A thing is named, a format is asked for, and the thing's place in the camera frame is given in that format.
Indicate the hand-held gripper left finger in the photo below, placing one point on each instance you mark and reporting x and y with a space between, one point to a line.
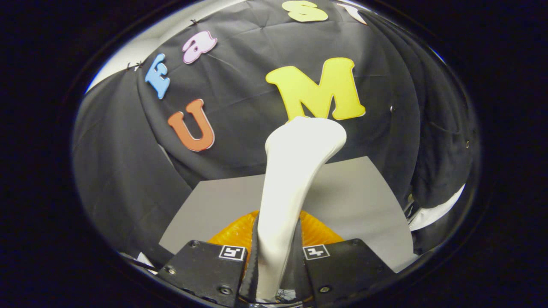
205 269

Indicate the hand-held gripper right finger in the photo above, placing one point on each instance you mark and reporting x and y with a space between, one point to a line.
342 269

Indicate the black suit jacket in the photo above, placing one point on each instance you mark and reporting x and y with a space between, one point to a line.
441 149

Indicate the grey cabinet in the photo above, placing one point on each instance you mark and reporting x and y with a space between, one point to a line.
205 214

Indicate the white dress form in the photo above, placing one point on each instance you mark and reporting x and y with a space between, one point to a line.
432 216

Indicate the black backdrop cloth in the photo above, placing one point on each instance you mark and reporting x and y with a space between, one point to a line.
128 171

